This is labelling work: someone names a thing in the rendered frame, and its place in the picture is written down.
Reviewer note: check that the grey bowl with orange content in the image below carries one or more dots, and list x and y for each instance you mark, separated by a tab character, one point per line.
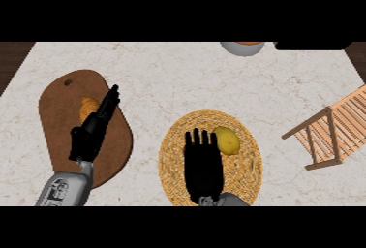
243	47

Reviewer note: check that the brown wooden cutting board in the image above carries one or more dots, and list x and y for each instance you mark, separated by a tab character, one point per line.
82	129

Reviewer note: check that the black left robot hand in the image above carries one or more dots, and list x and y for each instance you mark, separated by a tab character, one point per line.
94	129

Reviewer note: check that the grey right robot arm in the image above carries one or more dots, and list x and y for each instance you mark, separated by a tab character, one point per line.
226	200

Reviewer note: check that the wooden tiered shelf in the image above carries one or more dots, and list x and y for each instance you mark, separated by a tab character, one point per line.
334	129

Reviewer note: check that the yellow sweet potato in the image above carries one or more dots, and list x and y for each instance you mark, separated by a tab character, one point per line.
228	141

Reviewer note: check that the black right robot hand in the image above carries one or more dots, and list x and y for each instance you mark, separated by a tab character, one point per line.
203	171

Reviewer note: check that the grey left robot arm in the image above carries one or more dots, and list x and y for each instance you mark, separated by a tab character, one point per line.
67	187

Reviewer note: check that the round woven straw placemat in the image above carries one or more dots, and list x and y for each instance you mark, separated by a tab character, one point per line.
238	174

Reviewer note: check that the orange croissant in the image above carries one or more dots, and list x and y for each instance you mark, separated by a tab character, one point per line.
88	108

